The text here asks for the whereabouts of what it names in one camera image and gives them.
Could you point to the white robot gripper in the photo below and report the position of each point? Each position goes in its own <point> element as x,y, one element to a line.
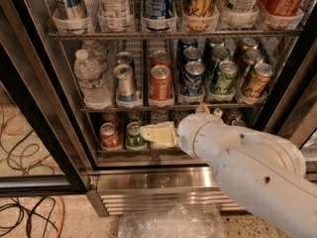
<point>188,133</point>

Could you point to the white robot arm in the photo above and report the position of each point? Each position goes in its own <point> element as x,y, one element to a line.
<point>263,173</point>

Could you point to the front blue pepsi can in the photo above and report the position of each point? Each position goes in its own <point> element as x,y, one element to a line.
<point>192,78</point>

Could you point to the blue pepsi can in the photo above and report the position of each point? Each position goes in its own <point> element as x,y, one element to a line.
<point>192,78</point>
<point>191,54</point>

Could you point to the front orange soda can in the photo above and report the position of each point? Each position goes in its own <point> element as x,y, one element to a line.
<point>160,83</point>

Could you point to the orange soda can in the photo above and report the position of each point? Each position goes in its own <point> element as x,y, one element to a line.
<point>160,83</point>
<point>160,57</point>

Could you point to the bottom green soda can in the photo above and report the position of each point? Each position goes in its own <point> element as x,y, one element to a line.
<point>134,138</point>

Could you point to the green soda can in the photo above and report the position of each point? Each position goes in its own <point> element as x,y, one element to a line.
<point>218,54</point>
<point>134,138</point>
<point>224,77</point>

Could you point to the front green soda can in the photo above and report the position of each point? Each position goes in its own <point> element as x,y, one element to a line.
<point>224,77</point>

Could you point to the bottom gold brown can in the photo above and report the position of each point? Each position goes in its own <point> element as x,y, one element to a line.
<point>240,123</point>

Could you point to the gold brown can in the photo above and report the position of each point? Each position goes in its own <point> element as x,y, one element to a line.
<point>248,58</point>
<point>240,123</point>
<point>257,80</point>

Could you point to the middle blue pepsi can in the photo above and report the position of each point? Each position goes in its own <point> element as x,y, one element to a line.
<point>191,54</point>

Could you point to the rear orange soda can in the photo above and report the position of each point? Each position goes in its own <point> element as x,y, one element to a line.
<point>160,57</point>

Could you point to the bottom red soda can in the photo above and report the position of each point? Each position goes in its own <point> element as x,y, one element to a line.
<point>109,135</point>

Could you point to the middle green soda can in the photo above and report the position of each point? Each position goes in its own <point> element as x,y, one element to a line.
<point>218,54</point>

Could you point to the front gold brown can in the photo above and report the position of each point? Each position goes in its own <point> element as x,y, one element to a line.
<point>257,80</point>

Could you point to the rear silver blue can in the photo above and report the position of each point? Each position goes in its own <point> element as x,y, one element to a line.
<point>125,58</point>

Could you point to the middle gold brown can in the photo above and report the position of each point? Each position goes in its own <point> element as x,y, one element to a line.
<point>248,58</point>

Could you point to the stainless steel fridge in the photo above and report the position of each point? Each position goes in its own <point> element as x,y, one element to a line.
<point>80,93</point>

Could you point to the top blue silver can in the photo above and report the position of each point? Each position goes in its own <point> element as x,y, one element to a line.
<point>158,14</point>

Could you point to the top gold can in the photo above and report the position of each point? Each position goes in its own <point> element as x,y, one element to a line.
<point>197,11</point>

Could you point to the top blue white can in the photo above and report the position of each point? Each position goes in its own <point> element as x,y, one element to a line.
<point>70,16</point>

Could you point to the brown drink bottle white cap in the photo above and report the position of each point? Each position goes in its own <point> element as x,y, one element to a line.
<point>218,112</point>

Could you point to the front clear water bottle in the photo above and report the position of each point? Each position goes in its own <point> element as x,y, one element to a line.
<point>91,81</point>

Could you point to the clear water bottle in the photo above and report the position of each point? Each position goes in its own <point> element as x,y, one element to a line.
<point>91,81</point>
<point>96,51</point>

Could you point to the clear plastic bag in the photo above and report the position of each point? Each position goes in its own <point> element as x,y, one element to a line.
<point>178,221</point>

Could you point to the rear clear water bottle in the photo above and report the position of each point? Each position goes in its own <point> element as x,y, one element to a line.
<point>96,51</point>

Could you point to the top white labelled bottle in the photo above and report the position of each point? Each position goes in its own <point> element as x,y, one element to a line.
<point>118,13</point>

